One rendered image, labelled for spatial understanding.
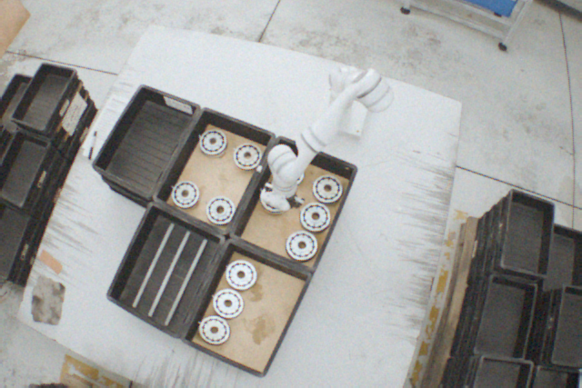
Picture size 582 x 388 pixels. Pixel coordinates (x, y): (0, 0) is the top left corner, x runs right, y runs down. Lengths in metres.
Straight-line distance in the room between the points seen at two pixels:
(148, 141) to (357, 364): 1.17
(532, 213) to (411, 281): 0.87
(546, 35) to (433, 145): 2.30
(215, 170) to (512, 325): 1.58
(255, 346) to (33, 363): 1.64
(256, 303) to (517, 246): 1.30
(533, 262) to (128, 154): 1.91
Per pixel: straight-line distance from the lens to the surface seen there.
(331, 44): 3.09
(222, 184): 1.69
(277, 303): 1.57
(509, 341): 2.30
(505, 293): 2.31
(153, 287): 1.63
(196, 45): 2.21
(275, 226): 1.62
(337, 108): 1.23
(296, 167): 1.27
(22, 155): 2.67
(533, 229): 2.34
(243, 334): 1.56
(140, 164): 1.79
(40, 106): 2.63
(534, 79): 3.57
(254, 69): 2.08
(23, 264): 2.58
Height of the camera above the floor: 2.38
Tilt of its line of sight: 66 degrees down
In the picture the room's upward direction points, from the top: 4 degrees clockwise
